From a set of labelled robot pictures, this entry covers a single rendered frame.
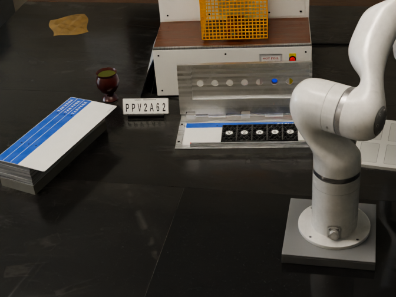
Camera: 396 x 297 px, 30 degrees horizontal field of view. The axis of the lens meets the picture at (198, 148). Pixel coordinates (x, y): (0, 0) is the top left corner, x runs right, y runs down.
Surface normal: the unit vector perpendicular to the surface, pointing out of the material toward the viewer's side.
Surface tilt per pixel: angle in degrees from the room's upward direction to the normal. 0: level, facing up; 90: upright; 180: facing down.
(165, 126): 0
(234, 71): 81
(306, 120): 96
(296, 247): 0
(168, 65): 90
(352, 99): 27
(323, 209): 90
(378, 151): 0
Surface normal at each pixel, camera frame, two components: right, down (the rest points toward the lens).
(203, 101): -0.10, 0.42
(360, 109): -0.31, -0.18
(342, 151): 0.10, -0.51
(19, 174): -0.45, 0.52
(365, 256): -0.07, -0.83
